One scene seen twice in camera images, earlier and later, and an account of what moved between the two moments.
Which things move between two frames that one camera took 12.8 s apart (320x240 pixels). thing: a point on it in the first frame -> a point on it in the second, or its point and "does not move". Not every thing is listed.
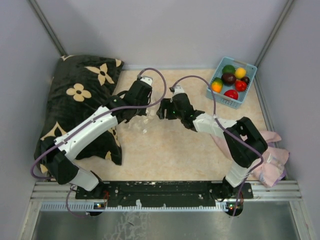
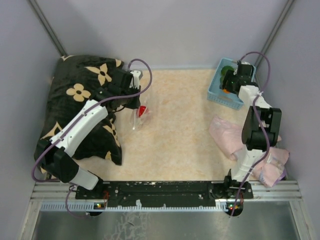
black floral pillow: x=81 y=84 does not move
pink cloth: x=273 y=160 does not move
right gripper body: x=172 y=113 -> x=229 y=79
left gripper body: x=140 y=111 -> x=130 y=103
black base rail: x=165 y=194 does not move
